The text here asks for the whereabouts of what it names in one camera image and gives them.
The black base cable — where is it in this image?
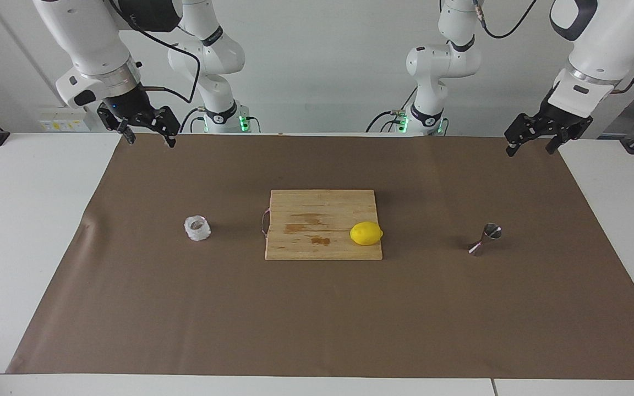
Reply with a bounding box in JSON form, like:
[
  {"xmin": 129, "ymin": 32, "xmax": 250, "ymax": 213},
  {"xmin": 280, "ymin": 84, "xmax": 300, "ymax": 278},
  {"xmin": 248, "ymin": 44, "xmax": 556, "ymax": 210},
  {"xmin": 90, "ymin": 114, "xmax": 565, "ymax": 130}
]
[
  {"xmin": 365, "ymin": 109, "xmax": 406, "ymax": 133},
  {"xmin": 178, "ymin": 107, "xmax": 207, "ymax": 134}
]

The clear faceted glass cup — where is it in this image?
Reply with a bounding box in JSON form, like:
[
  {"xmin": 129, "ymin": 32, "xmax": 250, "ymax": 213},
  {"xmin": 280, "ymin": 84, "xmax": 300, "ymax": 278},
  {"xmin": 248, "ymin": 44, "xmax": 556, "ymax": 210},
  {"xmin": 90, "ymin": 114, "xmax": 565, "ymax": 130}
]
[{"xmin": 184, "ymin": 214, "xmax": 212, "ymax": 243}]

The steel jigger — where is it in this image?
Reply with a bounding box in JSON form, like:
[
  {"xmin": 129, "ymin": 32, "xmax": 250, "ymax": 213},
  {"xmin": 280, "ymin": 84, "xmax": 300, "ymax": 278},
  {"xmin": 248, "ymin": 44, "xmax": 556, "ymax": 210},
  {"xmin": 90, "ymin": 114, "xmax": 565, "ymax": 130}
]
[{"xmin": 467, "ymin": 222, "xmax": 503, "ymax": 257}]

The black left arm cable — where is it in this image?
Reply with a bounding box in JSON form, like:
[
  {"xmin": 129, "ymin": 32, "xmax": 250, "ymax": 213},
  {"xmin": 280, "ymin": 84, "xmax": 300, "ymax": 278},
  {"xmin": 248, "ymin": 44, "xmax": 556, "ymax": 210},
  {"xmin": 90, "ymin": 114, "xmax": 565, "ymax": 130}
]
[{"xmin": 474, "ymin": 0, "xmax": 634, "ymax": 95}]

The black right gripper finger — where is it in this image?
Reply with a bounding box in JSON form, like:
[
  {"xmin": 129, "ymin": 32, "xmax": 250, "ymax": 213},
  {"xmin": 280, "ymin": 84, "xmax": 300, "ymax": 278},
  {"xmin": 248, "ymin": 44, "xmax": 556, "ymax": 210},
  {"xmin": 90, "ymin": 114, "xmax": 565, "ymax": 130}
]
[
  {"xmin": 99, "ymin": 107, "xmax": 136, "ymax": 145},
  {"xmin": 149, "ymin": 106, "xmax": 180, "ymax": 148}
]

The brown table mat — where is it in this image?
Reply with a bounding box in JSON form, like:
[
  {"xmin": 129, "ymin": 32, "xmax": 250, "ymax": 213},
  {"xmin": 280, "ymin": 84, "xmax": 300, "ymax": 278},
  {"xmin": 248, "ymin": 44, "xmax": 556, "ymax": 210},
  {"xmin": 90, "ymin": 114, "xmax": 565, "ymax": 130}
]
[{"xmin": 6, "ymin": 134, "xmax": 634, "ymax": 380}]

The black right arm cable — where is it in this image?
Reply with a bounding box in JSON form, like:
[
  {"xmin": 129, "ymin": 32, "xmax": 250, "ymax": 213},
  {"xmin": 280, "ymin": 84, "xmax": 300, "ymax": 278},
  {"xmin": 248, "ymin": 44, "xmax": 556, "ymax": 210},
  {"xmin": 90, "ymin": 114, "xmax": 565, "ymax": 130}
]
[{"xmin": 109, "ymin": 0, "xmax": 202, "ymax": 105}]

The white wall socket strip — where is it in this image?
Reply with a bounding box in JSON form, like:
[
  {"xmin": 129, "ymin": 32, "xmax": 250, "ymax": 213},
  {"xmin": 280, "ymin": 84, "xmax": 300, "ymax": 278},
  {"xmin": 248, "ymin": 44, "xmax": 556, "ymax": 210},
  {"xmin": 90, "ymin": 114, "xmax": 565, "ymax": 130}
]
[{"xmin": 39, "ymin": 113, "xmax": 89, "ymax": 133}]

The wooden cutting board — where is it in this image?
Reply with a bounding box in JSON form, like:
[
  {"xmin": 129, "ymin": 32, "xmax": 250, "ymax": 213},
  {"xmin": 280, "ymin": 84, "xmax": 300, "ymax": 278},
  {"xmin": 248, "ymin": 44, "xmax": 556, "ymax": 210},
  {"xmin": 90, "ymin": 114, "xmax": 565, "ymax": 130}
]
[{"xmin": 265, "ymin": 189, "xmax": 384, "ymax": 261}]

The yellow lemon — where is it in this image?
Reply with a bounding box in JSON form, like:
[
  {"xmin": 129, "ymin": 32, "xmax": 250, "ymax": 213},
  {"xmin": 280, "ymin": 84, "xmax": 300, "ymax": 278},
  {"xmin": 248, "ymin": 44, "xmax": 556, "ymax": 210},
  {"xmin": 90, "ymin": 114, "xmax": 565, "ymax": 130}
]
[{"xmin": 349, "ymin": 221, "xmax": 384, "ymax": 246}]

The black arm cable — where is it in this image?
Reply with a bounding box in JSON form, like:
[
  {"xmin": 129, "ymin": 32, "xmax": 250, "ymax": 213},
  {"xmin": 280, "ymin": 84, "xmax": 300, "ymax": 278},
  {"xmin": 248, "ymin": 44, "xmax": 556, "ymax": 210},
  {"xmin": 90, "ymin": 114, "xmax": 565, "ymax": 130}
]
[
  {"xmin": 109, "ymin": 0, "xmax": 202, "ymax": 105},
  {"xmin": 474, "ymin": 0, "xmax": 634, "ymax": 95}
]

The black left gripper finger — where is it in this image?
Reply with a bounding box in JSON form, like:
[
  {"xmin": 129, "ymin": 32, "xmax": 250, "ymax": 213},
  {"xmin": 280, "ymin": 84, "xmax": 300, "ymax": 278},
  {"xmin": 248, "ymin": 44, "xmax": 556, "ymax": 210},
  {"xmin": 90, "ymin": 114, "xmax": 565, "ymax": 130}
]
[
  {"xmin": 545, "ymin": 120, "xmax": 593, "ymax": 155},
  {"xmin": 504, "ymin": 114, "xmax": 542, "ymax": 157}
]

